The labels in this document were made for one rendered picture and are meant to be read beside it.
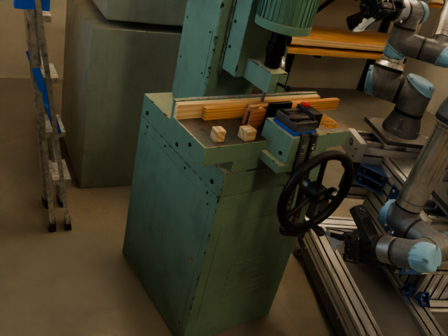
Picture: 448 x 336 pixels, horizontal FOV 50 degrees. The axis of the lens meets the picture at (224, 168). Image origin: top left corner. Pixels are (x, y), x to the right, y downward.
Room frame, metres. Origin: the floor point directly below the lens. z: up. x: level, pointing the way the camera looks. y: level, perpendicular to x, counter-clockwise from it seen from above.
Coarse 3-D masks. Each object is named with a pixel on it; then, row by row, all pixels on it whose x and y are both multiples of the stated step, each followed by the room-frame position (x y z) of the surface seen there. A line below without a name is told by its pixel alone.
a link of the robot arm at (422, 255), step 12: (396, 240) 1.07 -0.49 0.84; (408, 240) 1.06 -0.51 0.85; (420, 240) 1.06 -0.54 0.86; (396, 252) 1.03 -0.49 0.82; (408, 252) 1.01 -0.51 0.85; (420, 252) 1.00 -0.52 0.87; (432, 252) 1.00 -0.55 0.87; (396, 264) 1.03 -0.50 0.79; (408, 264) 1.00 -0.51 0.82; (420, 264) 0.98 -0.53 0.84; (432, 264) 0.99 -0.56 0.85
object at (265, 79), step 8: (248, 64) 1.55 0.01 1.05; (256, 64) 1.52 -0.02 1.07; (248, 72) 1.54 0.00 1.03; (256, 72) 1.51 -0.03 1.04; (264, 72) 1.49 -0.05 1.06; (272, 72) 1.47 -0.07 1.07; (280, 72) 1.49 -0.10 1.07; (248, 80) 1.54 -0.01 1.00; (256, 80) 1.51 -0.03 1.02; (264, 80) 1.48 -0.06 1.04; (272, 80) 1.46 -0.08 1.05; (280, 80) 1.48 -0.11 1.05; (264, 88) 1.47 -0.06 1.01; (272, 88) 1.47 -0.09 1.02; (280, 88) 1.49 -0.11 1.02
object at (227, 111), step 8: (240, 104) 1.47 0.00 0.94; (312, 104) 1.66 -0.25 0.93; (320, 104) 1.69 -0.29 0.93; (328, 104) 1.72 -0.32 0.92; (336, 104) 1.74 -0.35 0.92; (208, 112) 1.37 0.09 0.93; (216, 112) 1.39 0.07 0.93; (224, 112) 1.41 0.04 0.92; (232, 112) 1.43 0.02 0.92; (240, 112) 1.45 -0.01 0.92
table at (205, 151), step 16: (320, 112) 1.68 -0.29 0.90; (176, 128) 1.32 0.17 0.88; (192, 128) 1.29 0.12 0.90; (208, 128) 1.32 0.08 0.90; (224, 128) 1.35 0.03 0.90; (320, 128) 1.53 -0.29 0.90; (336, 128) 1.57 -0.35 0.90; (192, 144) 1.24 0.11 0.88; (208, 144) 1.22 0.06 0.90; (224, 144) 1.24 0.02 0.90; (240, 144) 1.27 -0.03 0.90; (256, 144) 1.31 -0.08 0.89; (336, 144) 1.55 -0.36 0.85; (208, 160) 1.20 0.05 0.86; (224, 160) 1.24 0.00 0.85; (240, 160) 1.28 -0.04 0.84; (272, 160) 1.28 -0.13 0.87
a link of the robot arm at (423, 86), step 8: (408, 80) 1.89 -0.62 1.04; (416, 80) 1.88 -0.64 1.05; (424, 80) 1.92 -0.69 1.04; (400, 88) 1.88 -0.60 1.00; (408, 88) 1.87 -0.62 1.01; (416, 88) 1.86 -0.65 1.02; (424, 88) 1.85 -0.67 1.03; (432, 88) 1.87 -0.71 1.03; (400, 96) 1.87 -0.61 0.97; (408, 96) 1.86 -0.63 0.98; (416, 96) 1.85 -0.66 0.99; (424, 96) 1.85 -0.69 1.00; (400, 104) 1.88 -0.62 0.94; (408, 104) 1.86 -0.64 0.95; (416, 104) 1.85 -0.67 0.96; (424, 104) 1.86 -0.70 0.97; (408, 112) 1.85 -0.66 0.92; (416, 112) 1.85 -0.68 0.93; (424, 112) 1.88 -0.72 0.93
